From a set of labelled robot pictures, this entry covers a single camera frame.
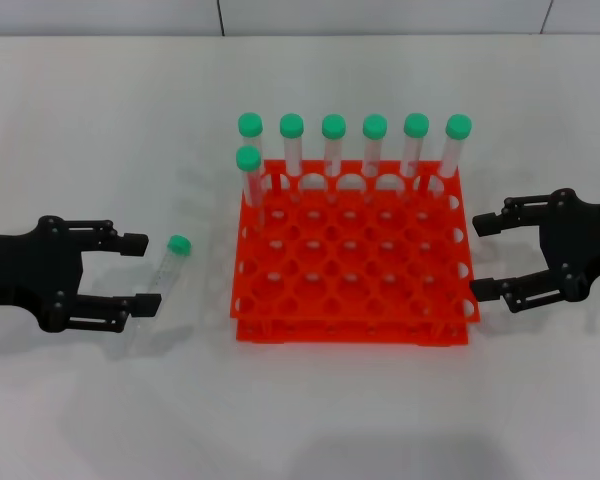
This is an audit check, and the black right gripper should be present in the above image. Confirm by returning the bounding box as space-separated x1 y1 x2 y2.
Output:
469 187 600 315

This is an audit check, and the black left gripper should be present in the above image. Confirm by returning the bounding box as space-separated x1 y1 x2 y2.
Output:
0 214 163 334

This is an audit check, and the clear test tube green cap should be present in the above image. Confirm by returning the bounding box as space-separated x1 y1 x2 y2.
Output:
362 113 389 201
127 233 193 349
403 113 430 199
278 113 306 201
234 145 267 234
437 113 473 199
237 112 269 176
321 113 347 201

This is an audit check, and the orange plastic test tube rack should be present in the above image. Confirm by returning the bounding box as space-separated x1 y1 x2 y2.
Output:
228 158 481 347

